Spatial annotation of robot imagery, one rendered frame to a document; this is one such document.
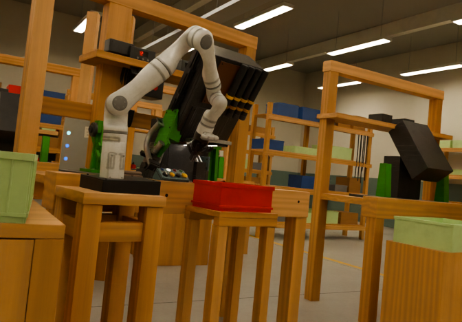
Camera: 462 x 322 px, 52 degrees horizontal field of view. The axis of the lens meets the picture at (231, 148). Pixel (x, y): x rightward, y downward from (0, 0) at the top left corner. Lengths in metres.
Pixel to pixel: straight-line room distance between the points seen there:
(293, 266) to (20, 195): 1.89
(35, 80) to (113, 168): 0.91
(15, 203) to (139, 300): 0.75
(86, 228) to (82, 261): 0.11
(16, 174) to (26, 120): 1.33
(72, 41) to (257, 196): 11.07
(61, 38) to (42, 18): 10.20
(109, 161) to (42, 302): 0.68
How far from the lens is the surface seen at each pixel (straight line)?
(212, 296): 2.02
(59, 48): 12.79
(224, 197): 2.00
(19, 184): 1.25
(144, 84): 1.84
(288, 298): 2.85
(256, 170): 11.13
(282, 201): 2.67
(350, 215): 9.00
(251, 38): 3.36
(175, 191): 2.21
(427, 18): 10.52
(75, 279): 1.72
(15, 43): 12.65
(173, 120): 2.47
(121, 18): 2.82
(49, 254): 1.28
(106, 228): 1.73
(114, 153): 1.82
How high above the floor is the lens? 0.96
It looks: 3 degrees up
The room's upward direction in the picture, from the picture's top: 6 degrees clockwise
